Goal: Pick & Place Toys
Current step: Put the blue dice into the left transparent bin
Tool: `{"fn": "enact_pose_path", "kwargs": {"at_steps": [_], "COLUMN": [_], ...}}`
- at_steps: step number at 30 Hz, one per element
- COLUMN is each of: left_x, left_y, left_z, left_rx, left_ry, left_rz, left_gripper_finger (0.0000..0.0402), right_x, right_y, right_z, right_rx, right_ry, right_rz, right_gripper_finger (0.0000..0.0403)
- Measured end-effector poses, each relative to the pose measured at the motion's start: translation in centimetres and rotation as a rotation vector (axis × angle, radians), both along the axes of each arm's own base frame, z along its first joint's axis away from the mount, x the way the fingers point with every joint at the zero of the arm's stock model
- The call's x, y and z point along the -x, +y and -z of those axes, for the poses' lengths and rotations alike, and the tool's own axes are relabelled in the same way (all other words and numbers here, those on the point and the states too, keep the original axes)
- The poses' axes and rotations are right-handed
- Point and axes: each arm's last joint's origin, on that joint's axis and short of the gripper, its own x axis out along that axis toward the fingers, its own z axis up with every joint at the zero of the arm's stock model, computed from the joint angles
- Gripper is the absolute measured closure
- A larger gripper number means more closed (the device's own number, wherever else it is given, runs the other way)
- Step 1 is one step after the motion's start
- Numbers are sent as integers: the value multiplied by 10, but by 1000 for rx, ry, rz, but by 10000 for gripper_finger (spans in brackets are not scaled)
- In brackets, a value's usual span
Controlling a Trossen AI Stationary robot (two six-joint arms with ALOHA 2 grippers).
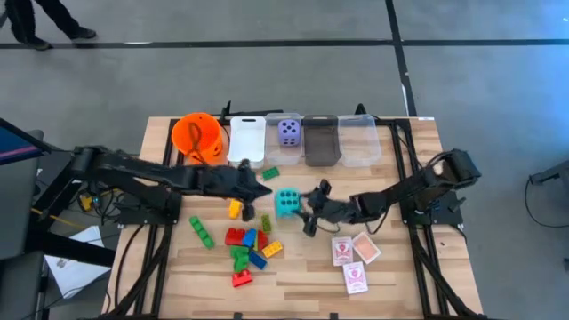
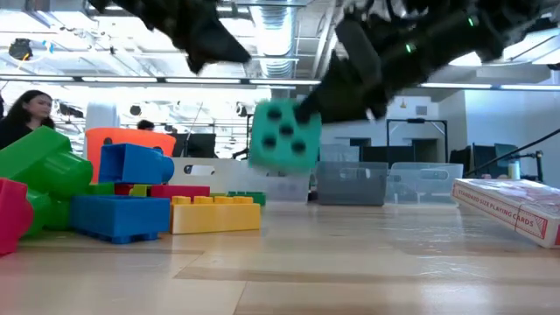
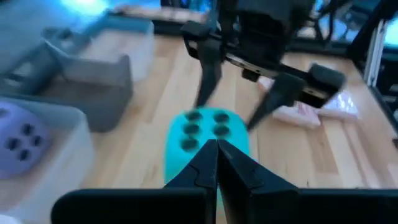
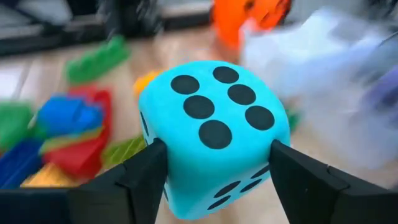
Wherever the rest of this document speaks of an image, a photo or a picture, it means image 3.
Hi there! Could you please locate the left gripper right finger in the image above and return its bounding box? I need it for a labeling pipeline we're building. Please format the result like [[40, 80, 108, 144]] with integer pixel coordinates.
[[218, 139, 398, 224]]

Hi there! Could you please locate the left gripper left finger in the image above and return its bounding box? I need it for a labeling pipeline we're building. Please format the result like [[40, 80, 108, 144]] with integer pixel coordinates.
[[51, 139, 218, 224]]

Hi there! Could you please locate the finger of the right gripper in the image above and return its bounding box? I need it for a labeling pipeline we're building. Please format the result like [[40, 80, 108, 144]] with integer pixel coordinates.
[[194, 39, 224, 109], [246, 73, 308, 132]]

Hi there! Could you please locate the teal foam die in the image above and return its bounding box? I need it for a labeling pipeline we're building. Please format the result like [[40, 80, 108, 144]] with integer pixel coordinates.
[[164, 107, 251, 224]]

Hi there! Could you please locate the purple foam die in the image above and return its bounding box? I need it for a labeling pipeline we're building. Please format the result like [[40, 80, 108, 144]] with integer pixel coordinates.
[[0, 101, 53, 180]]

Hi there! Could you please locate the orange playing card box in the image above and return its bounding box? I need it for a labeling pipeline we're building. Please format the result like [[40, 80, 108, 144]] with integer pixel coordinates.
[[257, 76, 280, 94]]

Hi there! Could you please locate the grey plastic bin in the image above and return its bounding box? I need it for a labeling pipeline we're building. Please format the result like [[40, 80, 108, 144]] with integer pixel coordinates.
[[0, 26, 135, 134]]

